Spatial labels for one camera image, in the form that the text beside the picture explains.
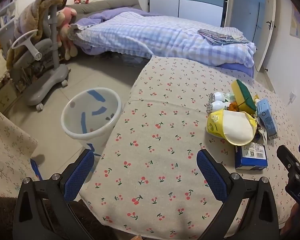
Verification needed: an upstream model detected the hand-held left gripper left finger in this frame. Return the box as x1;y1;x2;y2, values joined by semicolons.
13;149;95;240

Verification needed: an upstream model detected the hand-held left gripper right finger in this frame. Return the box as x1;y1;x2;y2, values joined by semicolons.
196;149;287;240

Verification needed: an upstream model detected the dark blue cardboard box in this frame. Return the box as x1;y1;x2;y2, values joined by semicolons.
234;142;268;170

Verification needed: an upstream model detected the white plastic bin blue tape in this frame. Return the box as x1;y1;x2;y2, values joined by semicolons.
61;88;123;155

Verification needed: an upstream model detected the light blue carton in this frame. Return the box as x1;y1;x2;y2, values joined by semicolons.
256;99;277;139

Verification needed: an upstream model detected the yellow white paper bag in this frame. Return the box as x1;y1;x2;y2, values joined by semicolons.
206;109;258;146

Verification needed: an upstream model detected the small white bottle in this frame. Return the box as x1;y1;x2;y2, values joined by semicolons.
209;92;228;103
206;101;232;114

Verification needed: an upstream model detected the yellow green sponge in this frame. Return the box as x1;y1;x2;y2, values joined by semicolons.
231;79;257;112

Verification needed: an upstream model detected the person's right hand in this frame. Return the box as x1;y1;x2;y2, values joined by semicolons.
286;202;300;230

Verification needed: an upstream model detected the cherry print tablecloth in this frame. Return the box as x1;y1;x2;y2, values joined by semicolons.
79;55;300;239

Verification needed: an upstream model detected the floral print cloth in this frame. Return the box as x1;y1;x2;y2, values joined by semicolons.
0;102;44;198

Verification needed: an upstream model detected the grey swivel chair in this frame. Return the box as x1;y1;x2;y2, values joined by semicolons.
11;4;70;110

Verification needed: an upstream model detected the purple bed sheet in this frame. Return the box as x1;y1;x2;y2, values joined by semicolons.
215;64;255;79

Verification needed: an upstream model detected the stack of papers under bed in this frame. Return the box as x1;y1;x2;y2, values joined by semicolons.
125;54;150;67

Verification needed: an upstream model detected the folded striped cloth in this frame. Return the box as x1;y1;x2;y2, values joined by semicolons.
197;27;250;46

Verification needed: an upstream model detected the pink plush toy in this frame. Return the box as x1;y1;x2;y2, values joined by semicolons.
56;7;78;60

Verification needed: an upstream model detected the blue door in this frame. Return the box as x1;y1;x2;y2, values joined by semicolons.
225;0;277;72

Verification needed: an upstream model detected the blue plaid quilt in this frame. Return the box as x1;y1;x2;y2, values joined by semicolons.
67;11;257;68

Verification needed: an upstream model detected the brown fuzzy blanket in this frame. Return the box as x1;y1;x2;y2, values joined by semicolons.
6;0;68;69

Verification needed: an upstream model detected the grey bed cushion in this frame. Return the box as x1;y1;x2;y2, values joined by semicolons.
65;0;143;14

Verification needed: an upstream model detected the bookshelf with books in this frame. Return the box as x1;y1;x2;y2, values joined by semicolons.
0;0;17;53

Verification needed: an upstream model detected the blue white wardrobe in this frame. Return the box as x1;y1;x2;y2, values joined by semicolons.
149;0;225;28

